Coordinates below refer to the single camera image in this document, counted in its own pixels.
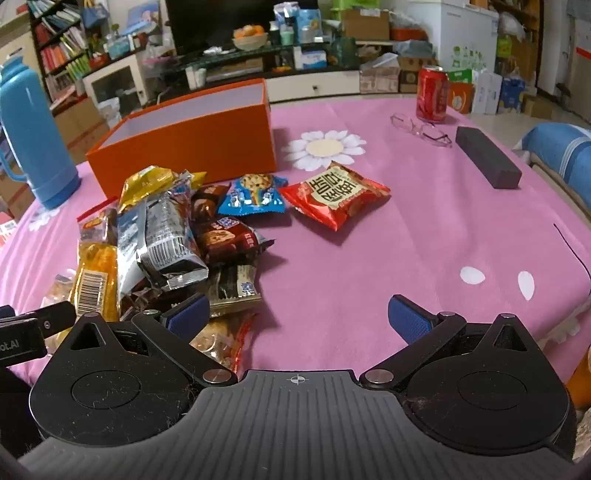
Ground blue white mask box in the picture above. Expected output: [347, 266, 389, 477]
[300, 49, 328, 70]

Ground white glass-door cabinet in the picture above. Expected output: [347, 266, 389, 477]
[82, 55, 153, 128]

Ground black television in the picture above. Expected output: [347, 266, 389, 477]
[165, 0, 283, 57]

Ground clear eyeglasses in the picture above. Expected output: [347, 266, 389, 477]
[390, 113, 454, 149]

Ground bowl of oranges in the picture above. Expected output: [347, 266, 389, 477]
[232, 25, 270, 52]

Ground teal tissue box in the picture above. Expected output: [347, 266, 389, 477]
[106, 37, 135, 59]

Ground green stacking bins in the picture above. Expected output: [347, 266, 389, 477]
[329, 0, 370, 19]

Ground orange gift box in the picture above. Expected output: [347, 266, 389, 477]
[446, 69, 476, 114]

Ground large red-taped cardboard box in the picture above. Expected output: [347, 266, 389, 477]
[50, 95, 112, 158]

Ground dark red cookie packet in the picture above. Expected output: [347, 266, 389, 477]
[196, 216, 274, 267]

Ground blue cookie snack packet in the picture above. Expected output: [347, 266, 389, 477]
[217, 174, 290, 217]

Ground blue thermos flask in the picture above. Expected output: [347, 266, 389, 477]
[0, 58, 83, 210]

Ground yellow gold snack packet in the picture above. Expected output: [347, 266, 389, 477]
[119, 165, 207, 214]

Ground blue striped cushion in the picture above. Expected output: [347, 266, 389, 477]
[512, 122, 591, 214]

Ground blue picture board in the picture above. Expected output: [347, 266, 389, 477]
[124, 2, 160, 36]

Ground green bag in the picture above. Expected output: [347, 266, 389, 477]
[329, 36, 360, 73]

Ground light blue package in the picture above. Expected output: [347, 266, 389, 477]
[295, 8, 324, 45]

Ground wooden shelf unit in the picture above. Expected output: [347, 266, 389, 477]
[489, 0, 560, 93]

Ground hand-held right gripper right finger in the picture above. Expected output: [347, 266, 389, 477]
[359, 294, 539, 389]

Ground black cable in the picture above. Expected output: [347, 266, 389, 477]
[553, 223, 591, 278]

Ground silver black snack packet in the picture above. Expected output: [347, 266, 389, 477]
[137, 184, 210, 291]

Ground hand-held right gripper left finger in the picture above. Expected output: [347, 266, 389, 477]
[59, 292, 238, 388]

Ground red snack packet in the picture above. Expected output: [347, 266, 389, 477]
[279, 160, 391, 232]

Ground white carton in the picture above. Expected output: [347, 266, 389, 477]
[473, 71, 504, 116]

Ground orange cardboard box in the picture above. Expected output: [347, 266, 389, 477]
[85, 78, 278, 199]

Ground pinkish carton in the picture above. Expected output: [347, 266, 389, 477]
[359, 66, 400, 93]

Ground red soda can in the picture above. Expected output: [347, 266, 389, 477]
[416, 66, 450, 124]

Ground open brown cardboard box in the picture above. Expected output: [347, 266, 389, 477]
[340, 8, 391, 42]

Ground dark brown carton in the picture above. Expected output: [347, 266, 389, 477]
[399, 69, 424, 93]

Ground blue carton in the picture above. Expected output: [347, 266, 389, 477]
[501, 78, 527, 114]

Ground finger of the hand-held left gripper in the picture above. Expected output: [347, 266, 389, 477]
[39, 301, 77, 337]

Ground blue white standing bag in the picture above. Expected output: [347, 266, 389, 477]
[274, 2, 301, 29]

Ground white TV stand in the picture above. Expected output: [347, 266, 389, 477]
[157, 41, 417, 105]

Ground clear cracker packet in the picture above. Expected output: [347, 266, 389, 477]
[41, 269, 77, 308]

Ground dark grey rectangular case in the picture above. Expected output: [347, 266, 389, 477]
[455, 126, 524, 190]

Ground clear red-trim peanut packet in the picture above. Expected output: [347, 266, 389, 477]
[188, 313, 257, 376]

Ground olive gold snack packet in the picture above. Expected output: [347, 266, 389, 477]
[207, 265, 264, 319]

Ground orange object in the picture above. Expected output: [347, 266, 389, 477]
[565, 345, 591, 412]

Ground small cardboard box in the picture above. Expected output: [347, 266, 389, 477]
[522, 94, 553, 119]

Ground blue tote bag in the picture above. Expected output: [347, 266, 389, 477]
[82, 0, 112, 29]

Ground small brown chocolate packet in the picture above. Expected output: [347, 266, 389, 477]
[191, 183, 232, 223]

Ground dark bookshelf with books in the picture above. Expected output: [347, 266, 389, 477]
[25, 0, 100, 100]

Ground orange barcode snack packet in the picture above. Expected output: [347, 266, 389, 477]
[73, 216, 122, 324]

